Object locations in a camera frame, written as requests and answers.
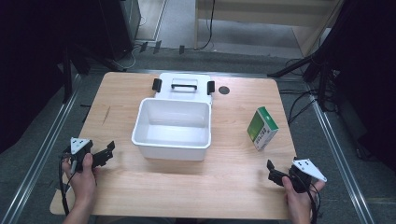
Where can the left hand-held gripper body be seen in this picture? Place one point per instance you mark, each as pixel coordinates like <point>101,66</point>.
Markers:
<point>79,147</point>

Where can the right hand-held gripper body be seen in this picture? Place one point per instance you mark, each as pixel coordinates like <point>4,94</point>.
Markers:
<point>303,174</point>

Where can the green and white medicine box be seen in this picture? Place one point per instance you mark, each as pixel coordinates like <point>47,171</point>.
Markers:
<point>262,129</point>

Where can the white storage box with lid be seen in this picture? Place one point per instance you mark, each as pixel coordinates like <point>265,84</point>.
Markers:
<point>174,124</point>

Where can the person's right hand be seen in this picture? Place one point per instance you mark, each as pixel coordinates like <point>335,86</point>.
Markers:
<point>297,200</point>

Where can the person's left hand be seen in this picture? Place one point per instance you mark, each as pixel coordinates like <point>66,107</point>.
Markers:
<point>81,183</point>

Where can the black metal stand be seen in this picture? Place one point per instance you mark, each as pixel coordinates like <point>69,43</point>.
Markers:
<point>66,77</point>

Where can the black round table grommet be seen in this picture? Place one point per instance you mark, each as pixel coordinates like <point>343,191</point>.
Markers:
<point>223,90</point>

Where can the small black floor marker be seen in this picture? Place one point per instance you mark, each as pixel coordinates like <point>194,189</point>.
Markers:
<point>143,46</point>
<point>157,46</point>
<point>181,49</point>

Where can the dark curtain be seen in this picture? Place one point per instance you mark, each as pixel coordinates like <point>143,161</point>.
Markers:
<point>31,46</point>
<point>367,62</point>

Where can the black tripod stand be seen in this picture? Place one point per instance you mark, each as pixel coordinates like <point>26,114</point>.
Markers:
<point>313,60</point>

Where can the black cabinet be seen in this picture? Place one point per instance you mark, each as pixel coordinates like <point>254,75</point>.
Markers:
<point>120,28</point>

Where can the light wooden furniture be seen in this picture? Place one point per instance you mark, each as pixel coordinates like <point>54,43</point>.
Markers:
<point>264,14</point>

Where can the metal floor rail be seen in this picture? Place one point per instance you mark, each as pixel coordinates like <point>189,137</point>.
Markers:
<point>40,149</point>
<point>339,155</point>

